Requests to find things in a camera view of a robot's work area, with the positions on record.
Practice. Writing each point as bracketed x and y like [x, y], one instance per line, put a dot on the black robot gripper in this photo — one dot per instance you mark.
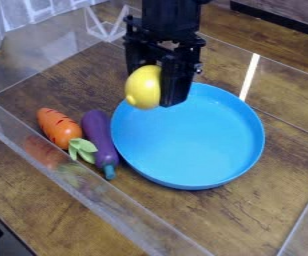
[166, 20]

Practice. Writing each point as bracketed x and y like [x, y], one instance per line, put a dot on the yellow toy lemon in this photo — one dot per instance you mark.
[142, 88]

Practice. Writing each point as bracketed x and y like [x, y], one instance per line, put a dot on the blue round tray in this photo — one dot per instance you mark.
[192, 146]

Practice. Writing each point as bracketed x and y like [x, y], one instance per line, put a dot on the purple toy eggplant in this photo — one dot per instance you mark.
[95, 124]

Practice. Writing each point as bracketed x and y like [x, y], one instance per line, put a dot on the orange toy carrot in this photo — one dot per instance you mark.
[64, 133]

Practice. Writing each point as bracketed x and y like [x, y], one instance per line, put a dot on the white patterned curtain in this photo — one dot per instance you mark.
[21, 12]

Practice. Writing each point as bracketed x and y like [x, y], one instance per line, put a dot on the clear acrylic enclosure wall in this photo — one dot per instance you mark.
[59, 204]

